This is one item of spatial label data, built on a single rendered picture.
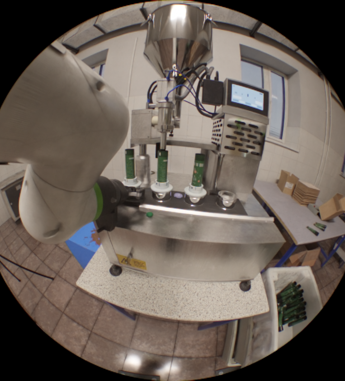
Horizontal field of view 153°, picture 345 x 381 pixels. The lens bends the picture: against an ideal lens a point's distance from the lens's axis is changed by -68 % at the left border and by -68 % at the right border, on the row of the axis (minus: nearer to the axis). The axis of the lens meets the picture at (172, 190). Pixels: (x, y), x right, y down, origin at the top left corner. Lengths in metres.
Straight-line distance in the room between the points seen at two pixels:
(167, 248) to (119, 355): 1.14
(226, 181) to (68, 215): 0.46
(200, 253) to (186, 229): 0.08
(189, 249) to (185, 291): 0.24
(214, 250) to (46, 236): 0.34
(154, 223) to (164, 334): 1.06
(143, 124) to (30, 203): 0.43
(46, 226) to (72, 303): 1.36
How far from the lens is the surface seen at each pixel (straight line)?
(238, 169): 0.48
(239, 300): 0.59
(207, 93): 0.48
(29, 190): 0.17
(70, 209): 0.16
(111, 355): 1.34
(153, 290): 0.53
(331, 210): 1.75
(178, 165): 1.93
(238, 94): 0.48
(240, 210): 0.46
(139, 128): 0.51
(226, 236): 0.35
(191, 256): 0.37
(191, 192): 0.40
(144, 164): 0.55
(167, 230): 0.33
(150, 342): 1.26
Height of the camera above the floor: 1.25
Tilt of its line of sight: 26 degrees down
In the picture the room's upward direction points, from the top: 4 degrees clockwise
